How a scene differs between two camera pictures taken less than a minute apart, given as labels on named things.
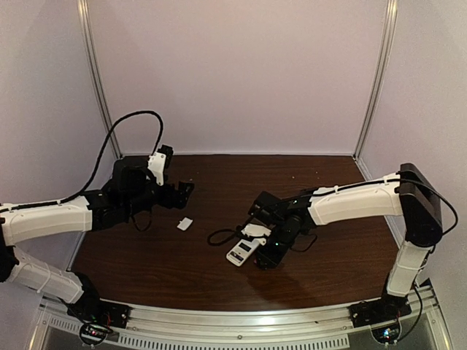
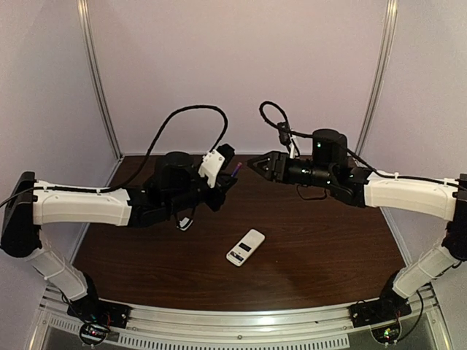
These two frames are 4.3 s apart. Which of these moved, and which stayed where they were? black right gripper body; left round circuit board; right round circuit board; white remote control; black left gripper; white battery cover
Moved: black left gripper; black right gripper body
Stayed: left round circuit board; white remote control; white battery cover; right round circuit board
